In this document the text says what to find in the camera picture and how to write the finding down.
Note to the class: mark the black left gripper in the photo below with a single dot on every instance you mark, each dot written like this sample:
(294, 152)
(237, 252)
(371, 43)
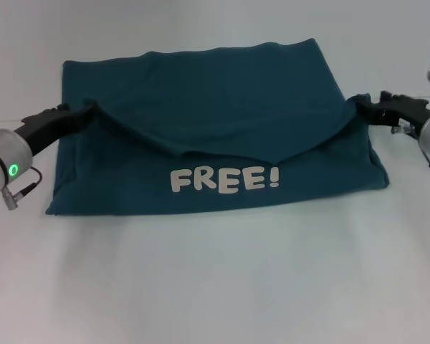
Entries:
(44, 127)

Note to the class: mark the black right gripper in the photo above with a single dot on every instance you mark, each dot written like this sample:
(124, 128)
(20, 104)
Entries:
(405, 109)

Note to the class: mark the teal blue t-shirt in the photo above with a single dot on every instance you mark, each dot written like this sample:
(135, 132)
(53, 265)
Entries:
(215, 107)

